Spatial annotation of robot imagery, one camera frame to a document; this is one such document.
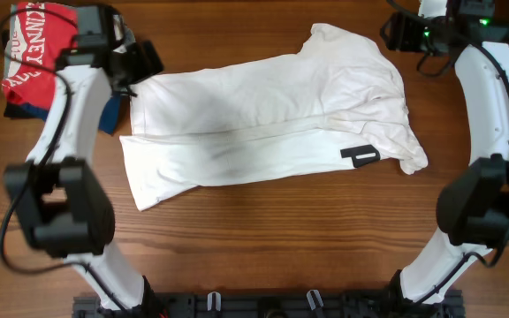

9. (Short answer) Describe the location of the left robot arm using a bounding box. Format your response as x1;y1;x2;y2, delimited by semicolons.
4;4;167;317

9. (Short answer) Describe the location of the white t-shirt black print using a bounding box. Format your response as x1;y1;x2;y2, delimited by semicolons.
120;23;428;210

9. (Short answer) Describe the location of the black garment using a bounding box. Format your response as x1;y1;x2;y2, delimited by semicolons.
0;28;36;119

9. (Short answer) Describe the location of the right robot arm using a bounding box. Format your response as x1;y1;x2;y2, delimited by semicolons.
376;1;509;317

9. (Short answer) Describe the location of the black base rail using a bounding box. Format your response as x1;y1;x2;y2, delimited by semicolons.
72;290;466;318

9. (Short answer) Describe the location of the left black cable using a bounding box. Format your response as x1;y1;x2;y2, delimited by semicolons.
0;4;132;318

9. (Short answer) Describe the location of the navy blue garment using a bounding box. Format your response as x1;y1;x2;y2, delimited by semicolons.
19;93;122;135

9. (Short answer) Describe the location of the red printed t-shirt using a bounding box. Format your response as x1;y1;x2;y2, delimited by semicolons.
1;2;77;110

